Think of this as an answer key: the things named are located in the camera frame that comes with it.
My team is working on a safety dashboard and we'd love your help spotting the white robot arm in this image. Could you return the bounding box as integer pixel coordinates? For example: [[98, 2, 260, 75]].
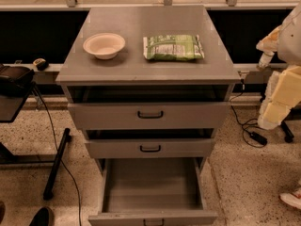
[[256, 3, 301, 130]]

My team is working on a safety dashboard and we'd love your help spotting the white red sneaker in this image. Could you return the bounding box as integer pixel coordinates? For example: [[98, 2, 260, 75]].
[[279, 187, 301, 210]]

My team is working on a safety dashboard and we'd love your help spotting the black power adapter cable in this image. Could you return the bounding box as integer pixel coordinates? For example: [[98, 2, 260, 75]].
[[230, 78, 269, 149]]

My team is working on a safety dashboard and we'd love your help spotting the grey middle drawer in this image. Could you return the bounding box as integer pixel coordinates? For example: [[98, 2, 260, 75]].
[[86, 129, 214, 159]]

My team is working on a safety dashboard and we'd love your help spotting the grey drawer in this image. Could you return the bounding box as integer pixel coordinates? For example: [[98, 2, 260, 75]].
[[86, 129, 214, 159], [88, 157, 217, 226], [69, 86, 229, 130]]

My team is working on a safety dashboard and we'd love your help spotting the grey bottom drawer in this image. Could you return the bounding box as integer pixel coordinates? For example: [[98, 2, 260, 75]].
[[88, 157, 217, 226]]

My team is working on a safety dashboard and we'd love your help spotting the white paper bowl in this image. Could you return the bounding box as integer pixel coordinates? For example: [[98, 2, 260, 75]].
[[83, 33, 125, 60]]

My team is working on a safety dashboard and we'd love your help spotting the clear plastic bottle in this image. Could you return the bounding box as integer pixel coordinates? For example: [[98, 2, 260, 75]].
[[257, 52, 275, 71]]

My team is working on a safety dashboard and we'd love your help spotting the green snack bag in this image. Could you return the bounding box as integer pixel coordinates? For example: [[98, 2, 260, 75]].
[[143, 35, 204, 61]]

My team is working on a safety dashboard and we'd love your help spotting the yellow black tape measure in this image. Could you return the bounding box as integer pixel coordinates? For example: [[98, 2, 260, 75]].
[[33, 58, 49, 71]]

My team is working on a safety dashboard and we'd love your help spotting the black side table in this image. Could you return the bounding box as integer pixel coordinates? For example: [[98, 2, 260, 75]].
[[0, 82, 71, 201]]

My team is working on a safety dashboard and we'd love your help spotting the black bag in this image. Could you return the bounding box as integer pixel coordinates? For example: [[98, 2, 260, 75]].
[[0, 64, 35, 97]]

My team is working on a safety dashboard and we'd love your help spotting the black floor cable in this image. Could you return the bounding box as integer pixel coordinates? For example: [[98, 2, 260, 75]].
[[33, 86, 83, 226]]

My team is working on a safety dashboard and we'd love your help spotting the grey top drawer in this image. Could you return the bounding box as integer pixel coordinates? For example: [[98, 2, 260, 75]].
[[69, 86, 229, 130]]

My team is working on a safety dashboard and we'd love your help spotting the black shoe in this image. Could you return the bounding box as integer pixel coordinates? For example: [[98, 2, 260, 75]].
[[29, 207, 54, 226]]

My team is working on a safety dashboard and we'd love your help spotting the brown shoe tip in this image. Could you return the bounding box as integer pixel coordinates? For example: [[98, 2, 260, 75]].
[[0, 201, 6, 224]]

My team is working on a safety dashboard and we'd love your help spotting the grey drawer cabinet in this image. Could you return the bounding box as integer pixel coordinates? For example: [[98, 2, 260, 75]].
[[55, 5, 242, 174]]

